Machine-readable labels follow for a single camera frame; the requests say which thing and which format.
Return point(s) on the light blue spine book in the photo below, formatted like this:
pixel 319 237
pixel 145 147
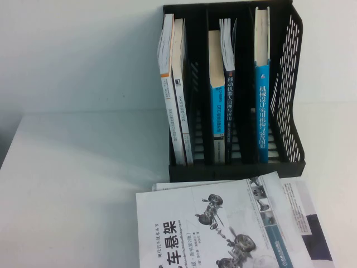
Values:
pixel 219 111

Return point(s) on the dark navy spine book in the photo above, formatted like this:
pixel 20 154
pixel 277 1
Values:
pixel 230 97

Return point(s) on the thick blue spine book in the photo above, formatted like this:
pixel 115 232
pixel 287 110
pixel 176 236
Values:
pixel 263 111

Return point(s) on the white book orange spine band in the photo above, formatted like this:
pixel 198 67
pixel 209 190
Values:
pixel 168 111

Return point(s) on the white book with man portrait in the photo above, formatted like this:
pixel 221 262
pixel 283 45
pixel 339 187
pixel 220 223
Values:
pixel 301 195

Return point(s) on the white book grey spine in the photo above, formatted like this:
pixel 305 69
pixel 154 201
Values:
pixel 181 111

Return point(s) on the black plastic book stand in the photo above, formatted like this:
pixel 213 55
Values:
pixel 246 111

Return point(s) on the white car suspension book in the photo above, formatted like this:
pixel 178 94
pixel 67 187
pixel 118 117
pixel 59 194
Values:
pixel 195 223

